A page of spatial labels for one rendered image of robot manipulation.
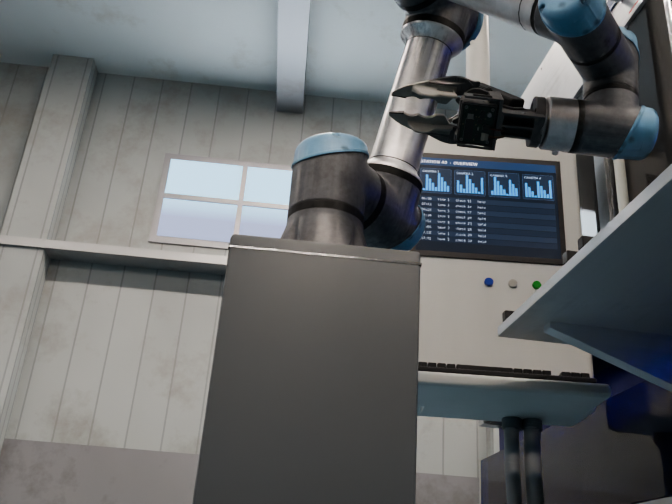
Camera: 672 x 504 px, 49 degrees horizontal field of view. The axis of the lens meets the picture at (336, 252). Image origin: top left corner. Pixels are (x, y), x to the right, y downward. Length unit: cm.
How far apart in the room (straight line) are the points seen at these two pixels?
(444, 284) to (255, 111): 405
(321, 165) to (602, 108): 40
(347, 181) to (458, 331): 82
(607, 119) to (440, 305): 89
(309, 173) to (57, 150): 453
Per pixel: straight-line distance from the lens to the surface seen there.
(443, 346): 181
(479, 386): 155
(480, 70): 230
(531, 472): 188
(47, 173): 547
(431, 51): 133
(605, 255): 117
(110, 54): 588
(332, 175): 108
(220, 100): 582
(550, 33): 107
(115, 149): 567
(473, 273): 189
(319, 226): 103
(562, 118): 106
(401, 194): 120
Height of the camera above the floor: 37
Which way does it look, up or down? 25 degrees up
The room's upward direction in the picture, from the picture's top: 4 degrees clockwise
